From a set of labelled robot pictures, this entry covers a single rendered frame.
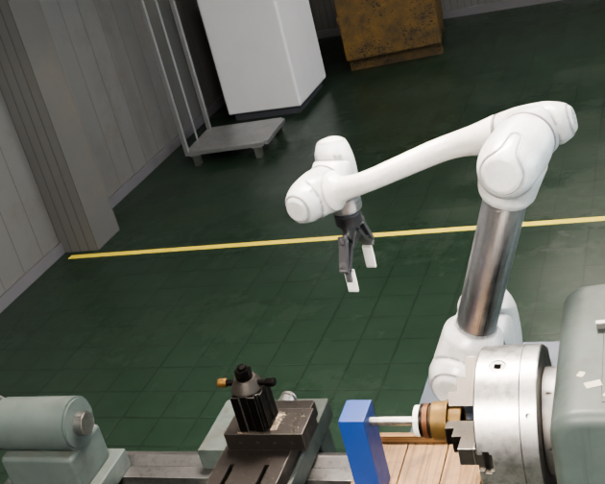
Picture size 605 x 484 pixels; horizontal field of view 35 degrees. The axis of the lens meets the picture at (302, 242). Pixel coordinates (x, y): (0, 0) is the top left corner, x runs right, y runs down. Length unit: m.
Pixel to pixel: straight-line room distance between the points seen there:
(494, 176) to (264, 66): 6.02
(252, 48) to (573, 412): 6.45
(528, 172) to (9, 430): 1.41
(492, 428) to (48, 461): 1.15
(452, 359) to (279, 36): 5.71
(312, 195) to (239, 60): 5.75
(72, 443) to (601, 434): 1.30
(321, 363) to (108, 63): 3.62
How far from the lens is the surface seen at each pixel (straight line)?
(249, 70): 8.03
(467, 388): 2.06
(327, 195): 2.34
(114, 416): 4.56
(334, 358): 4.44
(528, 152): 2.05
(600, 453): 1.81
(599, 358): 1.91
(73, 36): 7.02
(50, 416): 2.45
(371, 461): 2.16
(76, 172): 6.30
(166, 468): 2.58
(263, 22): 7.86
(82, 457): 2.50
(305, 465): 2.37
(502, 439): 1.92
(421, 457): 2.32
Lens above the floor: 2.33
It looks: 24 degrees down
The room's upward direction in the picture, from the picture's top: 15 degrees counter-clockwise
